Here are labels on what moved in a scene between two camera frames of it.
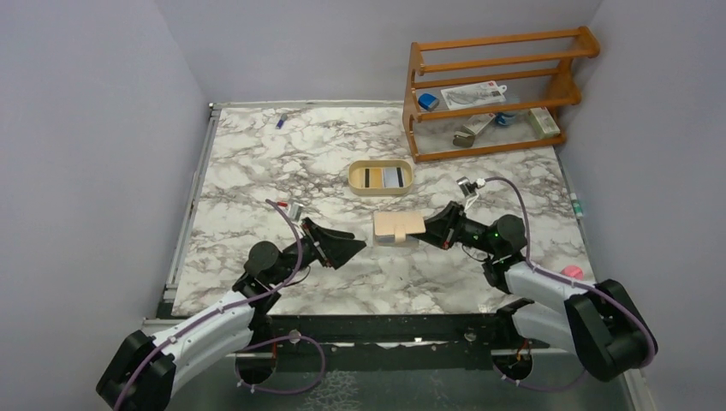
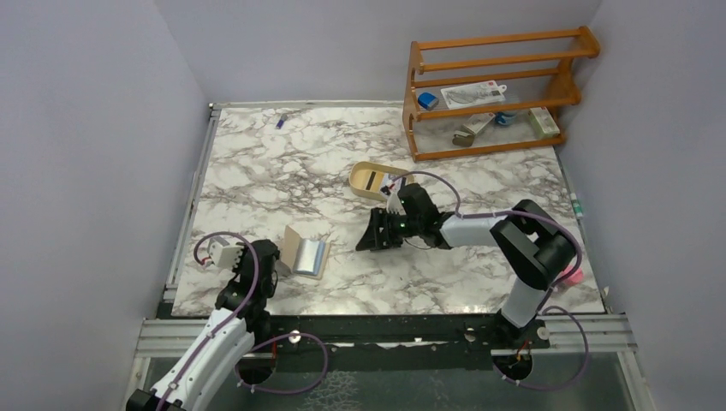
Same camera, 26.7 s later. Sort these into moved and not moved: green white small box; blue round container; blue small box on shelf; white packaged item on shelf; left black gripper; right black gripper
Moved: right black gripper; left black gripper
Not moved: blue small box on shelf; blue round container; green white small box; white packaged item on shelf
